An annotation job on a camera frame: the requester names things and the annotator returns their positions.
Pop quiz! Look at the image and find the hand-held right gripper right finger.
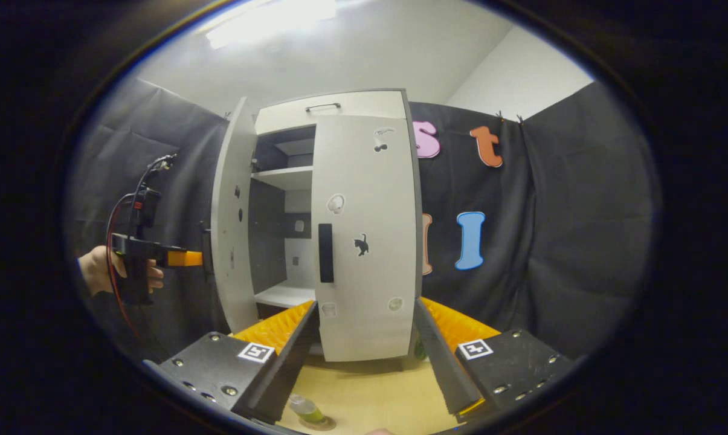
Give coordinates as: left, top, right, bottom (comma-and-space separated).
413, 296, 576, 424

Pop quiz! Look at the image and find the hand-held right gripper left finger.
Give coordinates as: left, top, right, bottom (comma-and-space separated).
143, 300, 321, 425

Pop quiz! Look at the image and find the clear bottle with green label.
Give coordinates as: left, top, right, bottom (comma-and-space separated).
288, 393, 327, 425

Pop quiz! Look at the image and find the white cabinet door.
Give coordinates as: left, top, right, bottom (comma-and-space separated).
311, 115, 423, 363
210, 97, 260, 335

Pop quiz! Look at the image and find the round brown coaster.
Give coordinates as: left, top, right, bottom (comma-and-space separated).
299, 414, 338, 431

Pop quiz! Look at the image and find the white cabinet shelf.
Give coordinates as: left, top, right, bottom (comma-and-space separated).
251, 166, 314, 192
254, 281, 316, 309

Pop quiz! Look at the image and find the white and grey cabinet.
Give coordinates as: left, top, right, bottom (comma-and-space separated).
210, 89, 425, 364

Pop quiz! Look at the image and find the black backdrop cloth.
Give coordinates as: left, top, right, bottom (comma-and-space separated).
65, 76, 660, 364

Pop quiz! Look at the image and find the white drawer front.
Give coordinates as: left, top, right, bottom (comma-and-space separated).
254, 91, 408, 135

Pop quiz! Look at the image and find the black door handle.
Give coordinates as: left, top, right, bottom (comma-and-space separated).
201, 221, 213, 276
318, 224, 335, 283

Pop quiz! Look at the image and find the red cable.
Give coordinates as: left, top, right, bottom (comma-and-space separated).
105, 193, 154, 358

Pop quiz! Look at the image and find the black cable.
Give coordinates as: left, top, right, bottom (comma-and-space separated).
133, 153, 178, 197

